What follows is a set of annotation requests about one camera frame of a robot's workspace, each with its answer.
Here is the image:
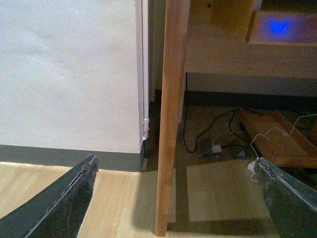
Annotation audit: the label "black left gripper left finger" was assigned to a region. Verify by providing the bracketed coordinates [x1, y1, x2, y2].
[0, 154, 98, 238]

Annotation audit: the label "white cable on floor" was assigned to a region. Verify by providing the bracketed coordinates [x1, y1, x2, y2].
[247, 114, 317, 183]

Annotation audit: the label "wooden desk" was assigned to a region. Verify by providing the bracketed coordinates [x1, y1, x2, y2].
[154, 0, 317, 238]

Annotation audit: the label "wooden planks on floor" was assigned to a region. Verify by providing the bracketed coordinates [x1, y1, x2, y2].
[240, 109, 317, 169]

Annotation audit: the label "power strip on floor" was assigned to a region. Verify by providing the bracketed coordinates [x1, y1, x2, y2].
[199, 137, 222, 156]

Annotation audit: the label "white wall conduit pipe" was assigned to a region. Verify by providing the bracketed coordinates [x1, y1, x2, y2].
[141, 0, 150, 141]

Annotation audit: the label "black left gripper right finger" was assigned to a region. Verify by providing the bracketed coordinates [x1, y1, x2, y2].
[254, 157, 317, 238]

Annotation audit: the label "black cable on floor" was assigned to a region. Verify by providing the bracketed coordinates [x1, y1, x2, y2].
[183, 107, 248, 153]

